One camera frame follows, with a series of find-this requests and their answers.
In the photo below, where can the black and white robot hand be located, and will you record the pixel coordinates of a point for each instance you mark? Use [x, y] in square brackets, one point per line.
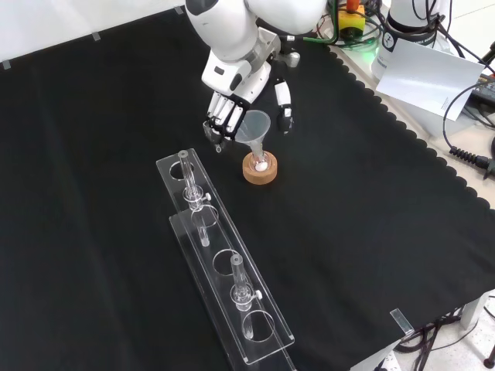
[236, 77]

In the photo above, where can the clear plastic funnel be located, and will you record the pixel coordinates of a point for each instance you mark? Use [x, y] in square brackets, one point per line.
[257, 123]

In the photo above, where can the glass weighing funnel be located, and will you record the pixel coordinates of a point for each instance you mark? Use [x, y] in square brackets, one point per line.
[219, 149]

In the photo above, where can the round-bottom glass flask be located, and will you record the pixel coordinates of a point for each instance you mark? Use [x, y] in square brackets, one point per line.
[260, 166]

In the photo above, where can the clear acrylic funnel stand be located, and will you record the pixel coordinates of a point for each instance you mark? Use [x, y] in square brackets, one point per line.
[239, 278]

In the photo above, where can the yellow stop button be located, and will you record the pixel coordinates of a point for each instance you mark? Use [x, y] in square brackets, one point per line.
[351, 24]

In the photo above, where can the black cloth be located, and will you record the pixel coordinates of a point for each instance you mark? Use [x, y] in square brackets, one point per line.
[348, 193]

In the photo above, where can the white paper sheet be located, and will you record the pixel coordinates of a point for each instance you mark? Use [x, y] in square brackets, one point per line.
[429, 75]

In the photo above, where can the white equipment box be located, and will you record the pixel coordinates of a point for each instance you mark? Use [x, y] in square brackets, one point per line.
[437, 125]

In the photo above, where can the black electronic device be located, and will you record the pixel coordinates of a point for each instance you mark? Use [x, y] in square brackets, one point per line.
[485, 89]

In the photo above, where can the long clear tape strip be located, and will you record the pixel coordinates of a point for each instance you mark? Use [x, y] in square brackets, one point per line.
[402, 321]

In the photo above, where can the white power strip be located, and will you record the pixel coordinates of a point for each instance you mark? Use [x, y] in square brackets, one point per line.
[386, 361]

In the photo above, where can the white table leg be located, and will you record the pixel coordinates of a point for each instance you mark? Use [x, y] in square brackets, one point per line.
[477, 309]

